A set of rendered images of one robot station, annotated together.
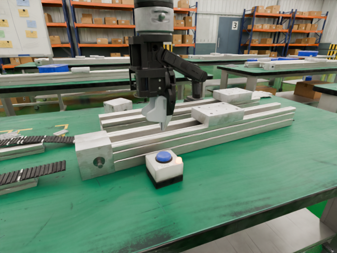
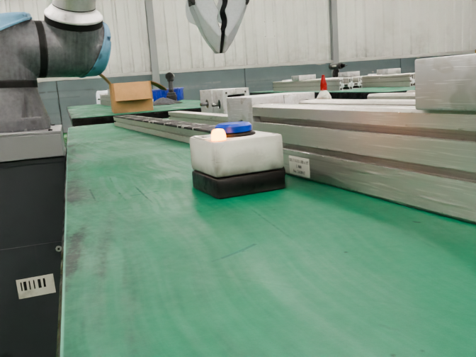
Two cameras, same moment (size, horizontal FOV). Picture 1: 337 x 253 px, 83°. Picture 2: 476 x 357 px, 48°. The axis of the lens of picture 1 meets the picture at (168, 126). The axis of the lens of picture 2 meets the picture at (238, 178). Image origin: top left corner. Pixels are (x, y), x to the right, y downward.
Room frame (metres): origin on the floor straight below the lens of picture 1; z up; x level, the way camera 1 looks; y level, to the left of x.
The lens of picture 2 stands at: (0.47, -0.58, 0.90)
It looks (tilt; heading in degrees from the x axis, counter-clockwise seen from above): 10 degrees down; 93
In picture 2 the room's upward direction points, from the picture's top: 4 degrees counter-clockwise
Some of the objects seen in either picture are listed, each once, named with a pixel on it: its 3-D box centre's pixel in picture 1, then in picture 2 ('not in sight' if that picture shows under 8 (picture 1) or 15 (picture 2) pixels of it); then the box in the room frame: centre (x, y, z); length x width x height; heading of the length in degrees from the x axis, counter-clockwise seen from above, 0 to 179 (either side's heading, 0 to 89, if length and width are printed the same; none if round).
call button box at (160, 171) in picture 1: (162, 165); (242, 159); (0.44, 0.02, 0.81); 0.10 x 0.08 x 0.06; 26
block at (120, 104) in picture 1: (120, 111); not in sight; (0.86, 0.23, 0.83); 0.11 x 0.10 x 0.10; 48
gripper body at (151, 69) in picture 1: (152, 66); not in sight; (0.42, 0.03, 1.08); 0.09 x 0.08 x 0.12; 115
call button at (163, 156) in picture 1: (163, 157); (234, 131); (0.44, 0.01, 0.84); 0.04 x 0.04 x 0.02
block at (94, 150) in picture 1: (95, 155); (263, 127); (0.47, 0.21, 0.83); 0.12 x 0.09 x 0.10; 26
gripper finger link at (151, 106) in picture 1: (153, 111); (224, 10); (0.44, 0.04, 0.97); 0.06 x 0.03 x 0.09; 115
